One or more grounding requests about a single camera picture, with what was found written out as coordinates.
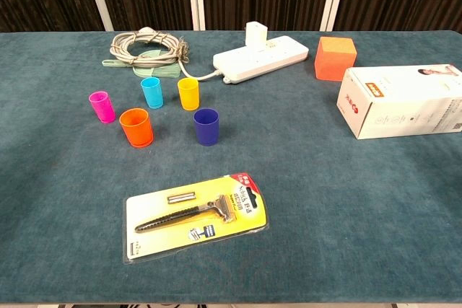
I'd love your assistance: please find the teal felt table cover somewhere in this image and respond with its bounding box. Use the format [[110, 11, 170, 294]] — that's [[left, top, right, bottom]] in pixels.
[[0, 30, 462, 305]]

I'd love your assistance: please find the white cardboard product box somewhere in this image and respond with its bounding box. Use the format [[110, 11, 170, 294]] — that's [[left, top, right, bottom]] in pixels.
[[336, 63, 462, 140]]

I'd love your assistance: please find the orange cube block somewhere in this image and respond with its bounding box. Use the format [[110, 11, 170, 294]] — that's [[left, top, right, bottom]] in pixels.
[[313, 36, 358, 82]]

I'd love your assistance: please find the large orange plastic cup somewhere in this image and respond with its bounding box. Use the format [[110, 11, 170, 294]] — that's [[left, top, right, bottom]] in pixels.
[[118, 107, 154, 149]]

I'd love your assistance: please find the white plug adapter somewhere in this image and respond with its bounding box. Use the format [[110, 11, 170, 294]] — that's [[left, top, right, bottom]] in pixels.
[[245, 22, 269, 48]]

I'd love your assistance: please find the yellow razor blister pack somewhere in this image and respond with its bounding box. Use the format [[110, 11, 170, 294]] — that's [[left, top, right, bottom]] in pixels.
[[121, 171, 271, 265]]

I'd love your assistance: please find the mint green plastic brush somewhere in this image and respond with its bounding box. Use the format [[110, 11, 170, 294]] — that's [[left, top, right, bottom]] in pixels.
[[102, 50, 181, 80]]

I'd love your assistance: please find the white power strip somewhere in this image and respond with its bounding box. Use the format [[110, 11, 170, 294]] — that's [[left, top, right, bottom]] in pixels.
[[212, 35, 310, 84]]

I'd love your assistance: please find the yellow plastic cup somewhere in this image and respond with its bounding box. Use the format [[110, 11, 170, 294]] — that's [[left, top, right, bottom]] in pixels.
[[177, 77, 200, 111]]

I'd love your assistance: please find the pink plastic cup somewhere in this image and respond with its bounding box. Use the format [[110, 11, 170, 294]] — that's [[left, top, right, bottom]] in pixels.
[[88, 90, 117, 124]]

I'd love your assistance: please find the light blue plastic cup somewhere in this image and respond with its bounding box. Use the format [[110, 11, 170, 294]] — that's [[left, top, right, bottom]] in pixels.
[[140, 76, 164, 110]]

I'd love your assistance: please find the dark blue plastic cup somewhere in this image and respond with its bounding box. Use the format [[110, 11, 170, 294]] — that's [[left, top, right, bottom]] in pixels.
[[193, 107, 220, 147]]

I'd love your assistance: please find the coiled grey power cord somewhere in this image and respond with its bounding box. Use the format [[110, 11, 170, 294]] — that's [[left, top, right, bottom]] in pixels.
[[109, 26, 227, 82]]

